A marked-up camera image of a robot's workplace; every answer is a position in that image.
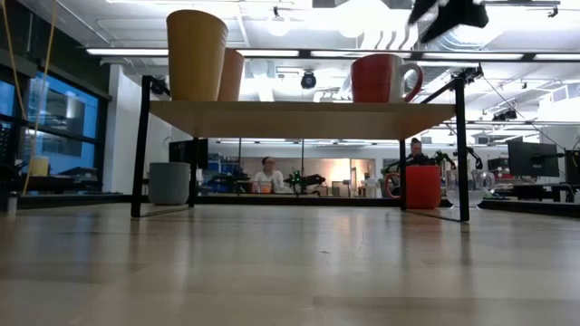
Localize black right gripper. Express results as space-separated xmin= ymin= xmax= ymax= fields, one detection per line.
xmin=407 ymin=0 xmax=489 ymax=44

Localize crimson mug white handle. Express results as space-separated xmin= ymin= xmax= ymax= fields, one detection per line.
xmin=350 ymin=53 xmax=425 ymax=104

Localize red mug red handle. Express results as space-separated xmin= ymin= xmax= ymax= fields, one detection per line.
xmin=384 ymin=165 xmax=442 ymax=210

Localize clear glass mug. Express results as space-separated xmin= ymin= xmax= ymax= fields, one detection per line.
xmin=445 ymin=168 xmax=497 ymax=208

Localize terracotta cup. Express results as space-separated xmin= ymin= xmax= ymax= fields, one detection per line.
xmin=217 ymin=47 xmax=246 ymax=102

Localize yellow cup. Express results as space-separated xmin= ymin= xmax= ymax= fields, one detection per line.
xmin=165 ymin=9 xmax=229 ymax=102

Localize grey blue mug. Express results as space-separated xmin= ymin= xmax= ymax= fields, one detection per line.
xmin=148 ymin=161 xmax=192 ymax=206

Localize wooden shelf black metal legs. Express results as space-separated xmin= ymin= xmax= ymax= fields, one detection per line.
xmin=130 ymin=74 xmax=471 ymax=223

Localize ceiling light strip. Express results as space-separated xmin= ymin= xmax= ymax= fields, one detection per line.
xmin=423 ymin=52 xmax=525 ymax=62
xmin=235 ymin=48 xmax=300 ymax=58
xmin=85 ymin=47 xmax=169 ymax=57

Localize person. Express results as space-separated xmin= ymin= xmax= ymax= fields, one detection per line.
xmin=405 ymin=137 xmax=430 ymax=167
xmin=251 ymin=156 xmax=286 ymax=195

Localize round ceiling lamp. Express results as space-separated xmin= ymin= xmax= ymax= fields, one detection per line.
xmin=266 ymin=13 xmax=291 ymax=37

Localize black computer monitor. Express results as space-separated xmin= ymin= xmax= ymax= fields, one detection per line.
xmin=507 ymin=140 xmax=561 ymax=178
xmin=564 ymin=149 xmax=580 ymax=185

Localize blue lit window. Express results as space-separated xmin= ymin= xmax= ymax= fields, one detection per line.
xmin=0 ymin=67 xmax=102 ymax=177

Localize yellow container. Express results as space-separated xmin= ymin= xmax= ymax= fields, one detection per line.
xmin=29 ymin=156 xmax=50 ymax=177

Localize yellow hanging cord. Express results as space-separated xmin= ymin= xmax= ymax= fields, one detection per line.
xmin=21 ymin=0 xmax=59 ymax=197

